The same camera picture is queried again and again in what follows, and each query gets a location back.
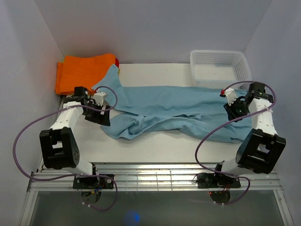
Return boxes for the light blue trousers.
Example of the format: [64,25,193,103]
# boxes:
[90,65,253,144]

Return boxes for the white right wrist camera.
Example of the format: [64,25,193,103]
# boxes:
[220,88,238,106]

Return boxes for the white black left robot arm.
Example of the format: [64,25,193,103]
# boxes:
[40,87,111,188]

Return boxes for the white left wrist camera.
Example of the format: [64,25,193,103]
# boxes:
[93,92,108,105]

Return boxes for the folded red trousers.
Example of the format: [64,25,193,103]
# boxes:
[115,58,119,67]

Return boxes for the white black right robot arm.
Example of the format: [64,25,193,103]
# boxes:
[212,82,286,187]

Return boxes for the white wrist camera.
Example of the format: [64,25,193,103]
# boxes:
[220,88,238,106]
[93,92,108,105]

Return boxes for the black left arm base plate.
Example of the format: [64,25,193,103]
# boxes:
[72,174,114,190]

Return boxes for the folded orange trousers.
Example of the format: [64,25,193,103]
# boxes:
[55,54,116,95]

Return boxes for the white perforated plastic basket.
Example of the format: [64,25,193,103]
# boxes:
[190,50,252,89]

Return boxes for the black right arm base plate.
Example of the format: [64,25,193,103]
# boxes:
[196,173,241,188]

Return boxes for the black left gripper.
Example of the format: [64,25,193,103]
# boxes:
[83,100,111,126]

